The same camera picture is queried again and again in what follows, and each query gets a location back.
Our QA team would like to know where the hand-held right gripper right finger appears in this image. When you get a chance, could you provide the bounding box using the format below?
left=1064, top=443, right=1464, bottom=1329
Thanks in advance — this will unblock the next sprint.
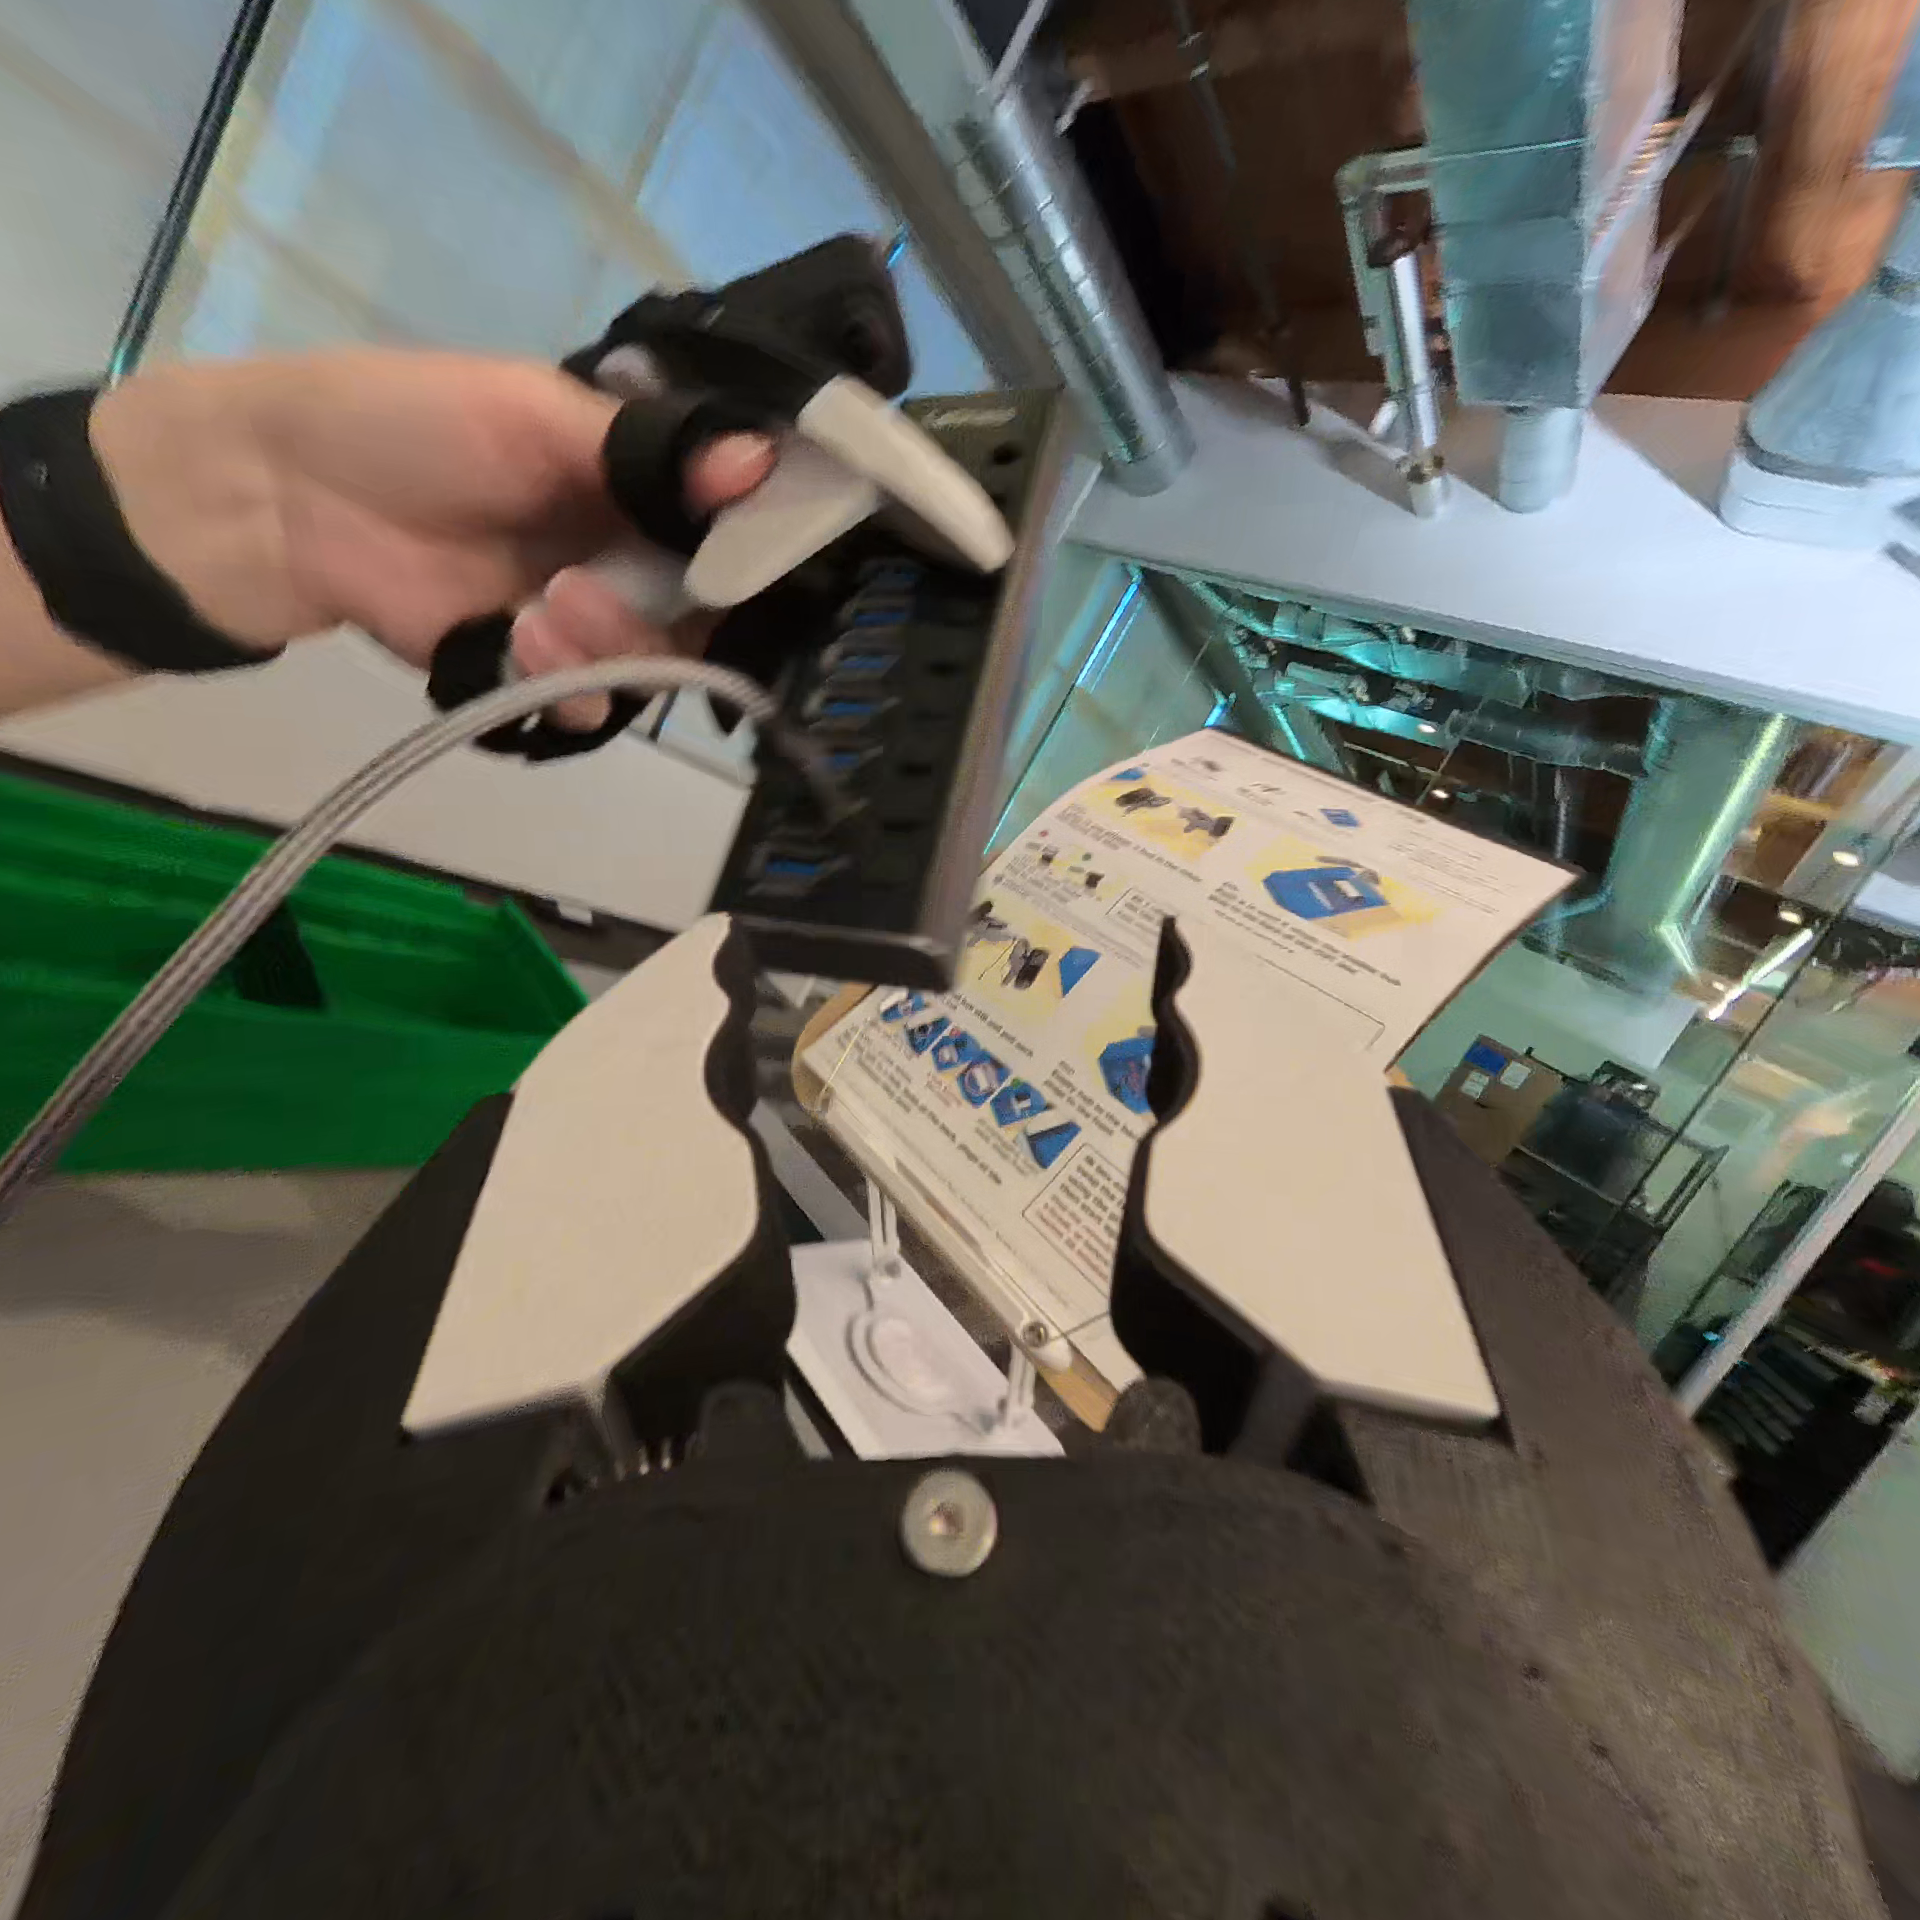
left=1115, top=916, right=1506, bottom=1426

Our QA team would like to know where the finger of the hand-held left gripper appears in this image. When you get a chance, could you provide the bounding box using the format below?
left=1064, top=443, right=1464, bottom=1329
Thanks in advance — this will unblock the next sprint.
left=795, top=371, right=1015, bottom=579
left=680, top=447, right=887, bottom=611

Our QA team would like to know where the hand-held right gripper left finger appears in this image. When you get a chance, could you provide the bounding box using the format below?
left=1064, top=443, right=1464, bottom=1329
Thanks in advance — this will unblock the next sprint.
left=398, top=910, right=795, bottom=1440

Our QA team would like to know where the green plastic bin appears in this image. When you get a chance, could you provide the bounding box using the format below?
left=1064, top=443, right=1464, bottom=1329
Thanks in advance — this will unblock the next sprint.
left=0, top=770, right=592, bottom=1177

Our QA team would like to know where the black usb hub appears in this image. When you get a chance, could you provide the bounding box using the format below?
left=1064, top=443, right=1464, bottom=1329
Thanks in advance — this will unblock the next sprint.
left=701, top=390, right=1075, bottom=996

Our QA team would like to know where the person's left forearm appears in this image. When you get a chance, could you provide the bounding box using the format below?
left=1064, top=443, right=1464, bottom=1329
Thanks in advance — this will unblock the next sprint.
left=0, top=562, right=115, bottom=710

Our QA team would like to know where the person's left hand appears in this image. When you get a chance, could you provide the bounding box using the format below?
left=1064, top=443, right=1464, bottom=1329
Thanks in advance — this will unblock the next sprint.
left=92, top=354, right=781, bottom=738

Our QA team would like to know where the cardboard box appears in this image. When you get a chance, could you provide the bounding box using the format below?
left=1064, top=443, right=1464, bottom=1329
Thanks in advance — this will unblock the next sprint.
left=1433, top=1035, right=1571, bottom=1162

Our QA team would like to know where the printed instruction sheet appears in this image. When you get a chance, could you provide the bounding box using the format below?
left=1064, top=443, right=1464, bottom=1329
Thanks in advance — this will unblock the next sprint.
left=795, top=730, right=1580, bottom=1351

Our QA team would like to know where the white stand base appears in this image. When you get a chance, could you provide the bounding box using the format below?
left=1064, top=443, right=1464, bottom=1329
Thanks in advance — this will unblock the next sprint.
left=785, top=1184, right=1070, bottom=1460

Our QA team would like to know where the white beam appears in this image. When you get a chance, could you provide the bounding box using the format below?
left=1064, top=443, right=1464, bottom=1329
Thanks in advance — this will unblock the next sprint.
left=1063, top=375, right=1920, bottom=746

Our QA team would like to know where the spiral metal air duct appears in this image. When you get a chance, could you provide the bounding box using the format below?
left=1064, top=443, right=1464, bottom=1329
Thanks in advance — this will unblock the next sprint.
left=958, top=74, right=1200, bottom=495

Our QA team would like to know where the grey braided cable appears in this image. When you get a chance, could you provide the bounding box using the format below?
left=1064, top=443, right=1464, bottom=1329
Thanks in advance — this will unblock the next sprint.
left=0, top=656, right=850, bottom=1206

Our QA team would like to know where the clear acrylic bracket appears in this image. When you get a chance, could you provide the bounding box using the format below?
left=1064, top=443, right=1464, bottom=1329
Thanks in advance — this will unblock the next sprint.
left=1337, top=139, right=1758, bottom=519

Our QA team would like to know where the rectangular metal air duct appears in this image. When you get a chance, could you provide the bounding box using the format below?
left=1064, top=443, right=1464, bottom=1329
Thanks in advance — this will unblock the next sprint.
left=1407, top=0, right=1685, bottom=517

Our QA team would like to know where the black wrist strap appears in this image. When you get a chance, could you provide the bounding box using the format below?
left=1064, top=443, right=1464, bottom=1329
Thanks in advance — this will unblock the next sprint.
left=0, top=390, right=283, bottom=674

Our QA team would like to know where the tapered metal air duct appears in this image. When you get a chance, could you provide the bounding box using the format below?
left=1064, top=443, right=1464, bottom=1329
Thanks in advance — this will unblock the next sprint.
left=1718, top=0, right=1920, bottom=550

